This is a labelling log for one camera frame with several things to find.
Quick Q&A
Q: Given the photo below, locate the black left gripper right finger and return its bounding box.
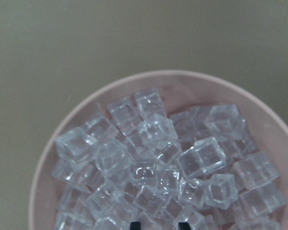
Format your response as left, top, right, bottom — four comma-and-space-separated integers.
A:
178, 222, 190, 230

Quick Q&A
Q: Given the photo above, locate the pink bowl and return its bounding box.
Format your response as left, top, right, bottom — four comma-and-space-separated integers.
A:
28, 70, 288, 230

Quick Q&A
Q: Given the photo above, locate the pile of clear ice cubes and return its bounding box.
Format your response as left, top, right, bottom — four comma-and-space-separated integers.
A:
52, 88, 286, 230

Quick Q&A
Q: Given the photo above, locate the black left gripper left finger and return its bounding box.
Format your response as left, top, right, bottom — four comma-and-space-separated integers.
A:
130, 221, 141, 230

